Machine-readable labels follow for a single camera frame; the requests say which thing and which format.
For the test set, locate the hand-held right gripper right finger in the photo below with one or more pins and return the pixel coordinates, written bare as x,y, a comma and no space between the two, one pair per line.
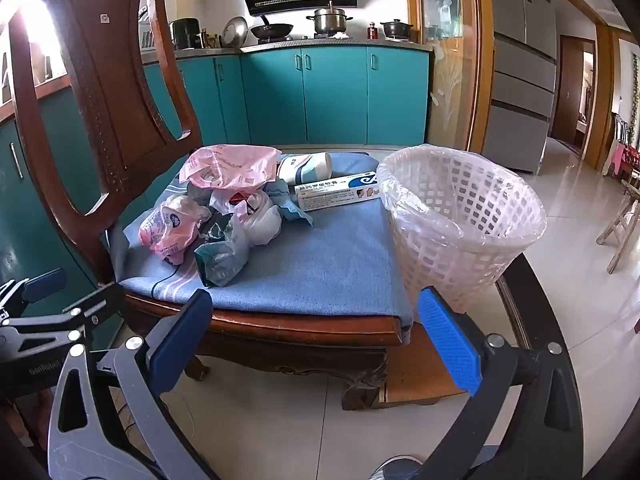
450,345

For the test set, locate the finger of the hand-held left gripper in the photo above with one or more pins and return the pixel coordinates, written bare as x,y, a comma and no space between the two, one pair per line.
45,281
95,302

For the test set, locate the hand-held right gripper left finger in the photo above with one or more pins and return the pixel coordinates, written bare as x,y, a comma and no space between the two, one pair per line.
180,340

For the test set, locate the green plastic wrapper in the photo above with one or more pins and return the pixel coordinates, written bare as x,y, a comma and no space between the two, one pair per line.
220,260

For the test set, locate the small pink packet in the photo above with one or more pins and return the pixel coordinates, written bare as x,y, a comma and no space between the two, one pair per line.
165,232

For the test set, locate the clear plastic bin liner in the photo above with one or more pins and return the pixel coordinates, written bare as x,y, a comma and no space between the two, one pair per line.
525,240

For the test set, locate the white plastic bag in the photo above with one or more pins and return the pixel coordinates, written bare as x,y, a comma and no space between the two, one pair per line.
260,222

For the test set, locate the white plastic lattice basket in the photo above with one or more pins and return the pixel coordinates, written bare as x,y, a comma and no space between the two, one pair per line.
465,185

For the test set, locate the blue face mask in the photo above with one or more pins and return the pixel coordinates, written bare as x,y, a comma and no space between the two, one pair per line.
292,207

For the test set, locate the large pink plastic bag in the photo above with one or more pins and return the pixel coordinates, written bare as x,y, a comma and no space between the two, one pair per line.
225,165

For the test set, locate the white blue ointment box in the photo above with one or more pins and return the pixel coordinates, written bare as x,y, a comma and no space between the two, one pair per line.
335,192

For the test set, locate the brown wooden board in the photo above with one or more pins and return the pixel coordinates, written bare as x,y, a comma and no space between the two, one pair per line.
415,370

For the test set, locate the person's grey shoe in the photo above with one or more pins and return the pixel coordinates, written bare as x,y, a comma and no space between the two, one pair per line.
395,467

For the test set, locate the blue striped cloth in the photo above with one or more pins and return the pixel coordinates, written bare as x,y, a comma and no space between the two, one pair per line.
325,270

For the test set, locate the carved wooden chair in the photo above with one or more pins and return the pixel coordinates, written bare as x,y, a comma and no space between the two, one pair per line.
100,85

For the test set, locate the wooden stool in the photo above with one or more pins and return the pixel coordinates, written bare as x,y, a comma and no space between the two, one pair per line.
622,220

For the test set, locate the pink hanging cloth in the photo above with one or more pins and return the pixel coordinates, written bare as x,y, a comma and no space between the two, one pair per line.
621,157

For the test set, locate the white dish rack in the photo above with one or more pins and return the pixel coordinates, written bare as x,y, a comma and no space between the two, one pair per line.
150,35

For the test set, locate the grey refrigerator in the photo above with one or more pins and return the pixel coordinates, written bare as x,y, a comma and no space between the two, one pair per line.
520,85

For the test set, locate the brown wooden door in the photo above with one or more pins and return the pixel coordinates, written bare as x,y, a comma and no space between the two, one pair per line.
567,95

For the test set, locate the teal kitchen cabinet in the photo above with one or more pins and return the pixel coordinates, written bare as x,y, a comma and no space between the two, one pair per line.
330,95

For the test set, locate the black air fryer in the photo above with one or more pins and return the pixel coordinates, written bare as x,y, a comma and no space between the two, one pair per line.
185,34

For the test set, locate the wood framed glass door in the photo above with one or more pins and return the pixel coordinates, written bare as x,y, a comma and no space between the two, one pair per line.
450,60

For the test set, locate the row of seasoning bottles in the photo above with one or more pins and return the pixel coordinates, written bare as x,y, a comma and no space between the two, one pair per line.
212,42

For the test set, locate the stainless steel basin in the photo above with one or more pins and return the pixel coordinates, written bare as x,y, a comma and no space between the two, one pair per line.
235,32

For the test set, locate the green hanging garland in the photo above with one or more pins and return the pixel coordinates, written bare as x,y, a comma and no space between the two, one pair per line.
635,100

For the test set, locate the black clay pot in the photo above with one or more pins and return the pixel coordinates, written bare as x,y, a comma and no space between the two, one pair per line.
396,30

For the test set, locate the black wok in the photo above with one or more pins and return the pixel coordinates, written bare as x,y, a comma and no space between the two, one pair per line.
271,31

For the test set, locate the small red bottle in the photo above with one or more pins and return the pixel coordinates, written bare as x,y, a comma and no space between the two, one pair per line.
372,31

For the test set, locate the white dish cloth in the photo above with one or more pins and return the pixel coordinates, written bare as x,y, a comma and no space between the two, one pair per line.
341,35

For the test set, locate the stainless steel pot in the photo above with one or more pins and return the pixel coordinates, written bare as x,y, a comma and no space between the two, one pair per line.
330,21

